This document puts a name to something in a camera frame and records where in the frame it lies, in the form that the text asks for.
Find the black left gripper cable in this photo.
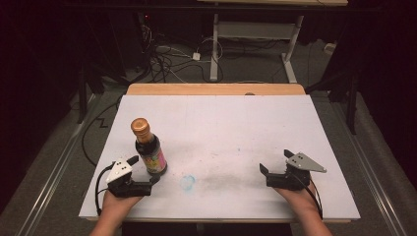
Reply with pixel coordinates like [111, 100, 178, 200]
[94, 163, 115, 216]

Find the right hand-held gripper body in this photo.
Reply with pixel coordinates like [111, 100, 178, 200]
[267, 151, 328, 192]

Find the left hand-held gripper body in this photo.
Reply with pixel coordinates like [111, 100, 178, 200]
[105, 158, 153, 199]

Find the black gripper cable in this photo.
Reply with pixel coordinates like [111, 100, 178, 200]
[293, 171, 325, 220]
[94, 163, 115, 216]

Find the white metal desk frame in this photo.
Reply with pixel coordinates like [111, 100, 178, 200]
[196, 0, 349, 85]

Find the person's right hand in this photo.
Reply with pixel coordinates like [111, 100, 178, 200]
[272, 184, 322, 219]

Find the black metal stand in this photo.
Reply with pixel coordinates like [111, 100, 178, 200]
[76, 62, 99, 125]
[306, 68, 360, 136]

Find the dark sauce bottle gold cap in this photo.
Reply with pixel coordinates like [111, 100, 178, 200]
[130, 117, 168, 176]

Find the person's left hand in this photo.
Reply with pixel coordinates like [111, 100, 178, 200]
[102, 190, 144, 219]

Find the black cable on floor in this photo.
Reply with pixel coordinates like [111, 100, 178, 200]
[81, 94, 124, 168]

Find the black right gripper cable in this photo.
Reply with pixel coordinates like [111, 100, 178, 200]
[293, 171, 325, 220]

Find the tangle of floor cables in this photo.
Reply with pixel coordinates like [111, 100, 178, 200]
[140, 24, 225, 85]

